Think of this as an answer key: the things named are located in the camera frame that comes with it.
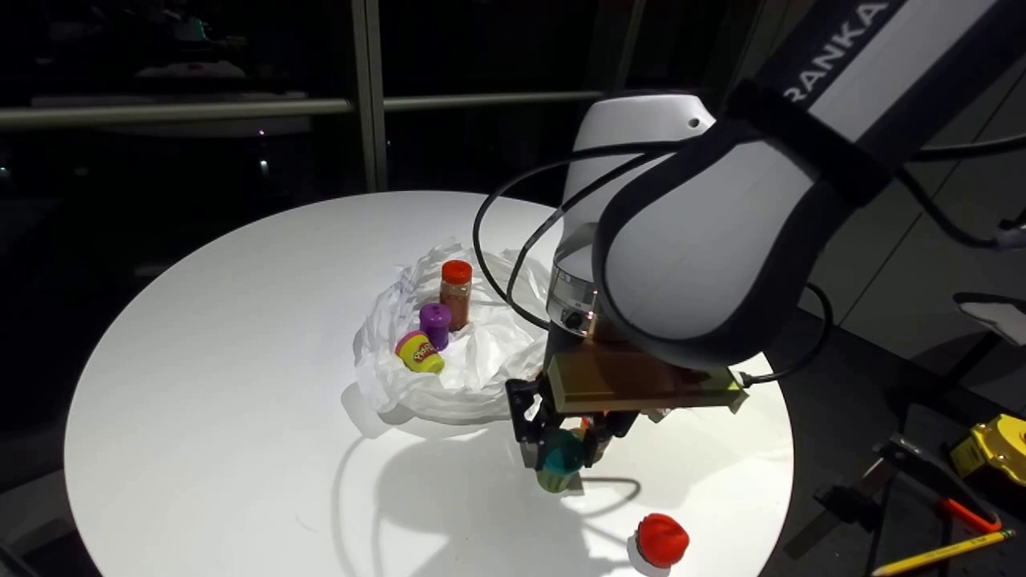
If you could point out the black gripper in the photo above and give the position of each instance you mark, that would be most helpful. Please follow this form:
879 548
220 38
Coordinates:
535 419

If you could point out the teal lid play-doh tub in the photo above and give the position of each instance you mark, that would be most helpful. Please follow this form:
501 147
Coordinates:
560 468

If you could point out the red round lid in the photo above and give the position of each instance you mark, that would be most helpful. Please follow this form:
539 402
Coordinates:
663 540

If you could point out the yellow-green play-doh tub pink lid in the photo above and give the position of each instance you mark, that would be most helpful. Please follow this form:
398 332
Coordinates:
417 353

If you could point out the purple play-doh tub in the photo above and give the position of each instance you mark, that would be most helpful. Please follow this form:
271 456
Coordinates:
433 323

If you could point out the brown spice jar red lid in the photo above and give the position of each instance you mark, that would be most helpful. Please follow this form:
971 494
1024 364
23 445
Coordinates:
458 293

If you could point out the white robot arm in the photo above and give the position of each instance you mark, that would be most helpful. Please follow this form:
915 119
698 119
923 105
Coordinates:
694 245

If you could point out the yellow pencil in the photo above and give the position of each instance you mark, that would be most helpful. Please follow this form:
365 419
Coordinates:
944 554

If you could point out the metal window railing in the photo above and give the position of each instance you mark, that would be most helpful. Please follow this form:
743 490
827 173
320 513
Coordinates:
249 110

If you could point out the yellow tool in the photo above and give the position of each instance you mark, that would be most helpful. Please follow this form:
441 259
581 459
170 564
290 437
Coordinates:
996 448

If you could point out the red handled pliers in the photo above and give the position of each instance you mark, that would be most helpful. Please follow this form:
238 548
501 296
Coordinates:
906 459

